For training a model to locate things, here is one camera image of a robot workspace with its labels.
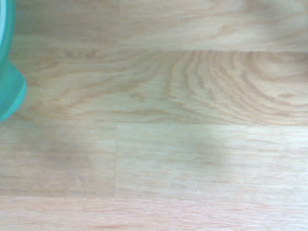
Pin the green round container lid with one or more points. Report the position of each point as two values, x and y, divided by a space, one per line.
9 91

